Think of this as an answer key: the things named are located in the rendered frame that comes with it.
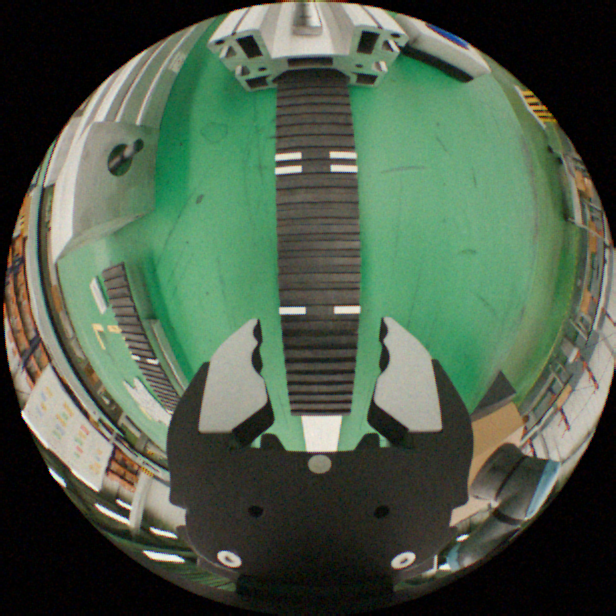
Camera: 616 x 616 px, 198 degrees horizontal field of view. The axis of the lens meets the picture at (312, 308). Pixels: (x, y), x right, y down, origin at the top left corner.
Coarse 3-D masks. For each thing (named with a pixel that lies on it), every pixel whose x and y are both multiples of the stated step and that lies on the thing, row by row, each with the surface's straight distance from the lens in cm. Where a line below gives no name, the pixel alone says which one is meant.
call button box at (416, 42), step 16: (400, 16) 29; (416, 32) 24; (432, 32) 25; (400, 48) 27; (416, 48) 25; (432, 48) 25; (448, 48) 25; (464, 48) 27; (432, 64) 27; (448, 64) 27; (464, 64) 26; (480, 64) 26; (464, 80) 29
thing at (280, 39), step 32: (224, 32) 14; (256, 32) 13; (288, 32) 19; (320, 32) 18; (352, 32) 14; (384, 32) 14; (224, 64) 16; (256, 64) 16; (288, 64) 16; (320, 64) 16; (352, 64) 16; (384, 64) 17
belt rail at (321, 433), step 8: (304, 416) 21; (328, 416) 21; (336, 416) 21; (304, 424) 23; (312, 424) 23; (320, 424) 22; (328, 424) 23; (336, 424) 23; (304, 432) 24; (312, 432) 24; (320, 432) 24; (328, 432) 24; (336, 432) 24; (312, 440) 26; (320, 440) 26; (328, 440) 26; (336, 440) 26; (312, 448) 29; (320, 448) 29; (328, 448) 29; (336, 448) 29
